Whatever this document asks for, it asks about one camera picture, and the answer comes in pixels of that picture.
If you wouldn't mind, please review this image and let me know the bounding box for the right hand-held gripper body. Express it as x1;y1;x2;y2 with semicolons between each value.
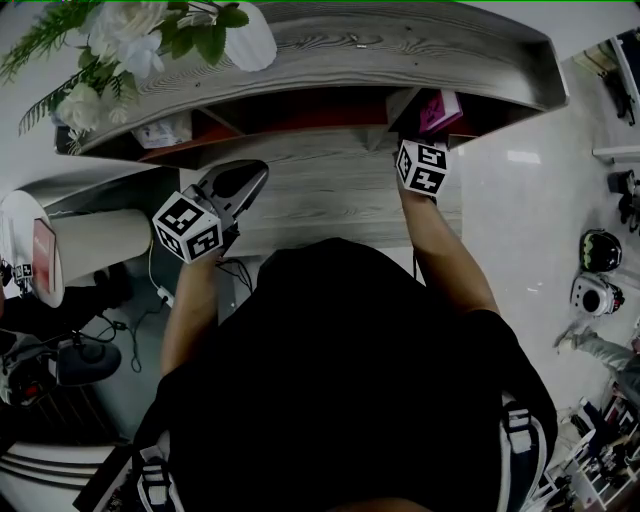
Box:
394;138;450;200

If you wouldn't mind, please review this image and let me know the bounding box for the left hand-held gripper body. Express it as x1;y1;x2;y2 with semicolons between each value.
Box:
151;185;240;265

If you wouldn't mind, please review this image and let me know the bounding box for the pink hardcover book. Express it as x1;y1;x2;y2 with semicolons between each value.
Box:
418;89;464;136

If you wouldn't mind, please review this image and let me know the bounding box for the grey wooden shelf desk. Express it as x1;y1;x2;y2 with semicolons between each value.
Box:
53;2;571;171

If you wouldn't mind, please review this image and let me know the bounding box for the person's left forearm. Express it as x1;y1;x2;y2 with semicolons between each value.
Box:
159;252;221;376

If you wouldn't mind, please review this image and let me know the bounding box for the person's right forearm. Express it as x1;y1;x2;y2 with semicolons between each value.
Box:
402;192;501;316

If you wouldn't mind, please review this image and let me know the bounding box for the red book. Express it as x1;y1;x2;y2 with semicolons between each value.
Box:
32;217;59;295

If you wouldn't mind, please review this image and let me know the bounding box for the long white office desk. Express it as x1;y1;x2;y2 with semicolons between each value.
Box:
592;29;640;164

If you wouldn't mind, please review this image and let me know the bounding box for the white tissue pack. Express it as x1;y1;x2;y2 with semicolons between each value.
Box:
132;112;194;150

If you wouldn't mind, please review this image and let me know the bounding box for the round white side table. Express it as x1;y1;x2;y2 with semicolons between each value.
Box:
0;188;154;307

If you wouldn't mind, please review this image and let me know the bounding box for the white ribbed vase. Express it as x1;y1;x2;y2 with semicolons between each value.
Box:
224;2;279;73

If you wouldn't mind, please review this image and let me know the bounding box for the black round stand base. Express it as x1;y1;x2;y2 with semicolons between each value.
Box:
57;339;123;386

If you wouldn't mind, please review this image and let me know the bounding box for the white artificial flower bouquet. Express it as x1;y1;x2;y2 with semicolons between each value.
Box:
0;0;251;154

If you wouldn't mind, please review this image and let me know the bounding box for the black helmet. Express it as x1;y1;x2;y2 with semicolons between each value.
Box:
579;228;624;274

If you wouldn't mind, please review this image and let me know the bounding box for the small black bin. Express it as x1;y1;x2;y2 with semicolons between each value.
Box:
607;169;636;194

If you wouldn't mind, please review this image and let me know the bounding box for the person's black shirt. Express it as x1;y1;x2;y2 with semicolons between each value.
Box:
130;237;559;512

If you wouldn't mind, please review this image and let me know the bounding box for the black office chair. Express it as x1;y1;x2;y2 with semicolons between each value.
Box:
602;69;639;126

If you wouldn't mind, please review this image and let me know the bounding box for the white helmet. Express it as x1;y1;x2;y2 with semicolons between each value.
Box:
569;272;626;318

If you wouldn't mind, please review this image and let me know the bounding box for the black grey device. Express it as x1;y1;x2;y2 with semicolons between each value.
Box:
0;327;59;406

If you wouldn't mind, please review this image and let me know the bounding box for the white striped curved panel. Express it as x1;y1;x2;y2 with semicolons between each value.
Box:
0;442;126;512

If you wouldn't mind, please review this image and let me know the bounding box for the cluttered white storage rack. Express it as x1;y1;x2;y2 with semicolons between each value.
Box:
544;389;640;512

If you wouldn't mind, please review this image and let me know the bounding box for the white power cable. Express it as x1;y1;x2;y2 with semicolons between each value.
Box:
146;239;164;291

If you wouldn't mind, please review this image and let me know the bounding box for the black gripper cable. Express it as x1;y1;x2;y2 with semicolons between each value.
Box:
217;257;254;292

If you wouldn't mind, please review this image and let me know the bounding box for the black floor cable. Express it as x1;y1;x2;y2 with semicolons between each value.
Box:
94;299;169;374

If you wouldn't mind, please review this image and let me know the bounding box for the white navy harness strap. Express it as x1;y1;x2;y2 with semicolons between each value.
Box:
499;394;549;501
135;444;181;512

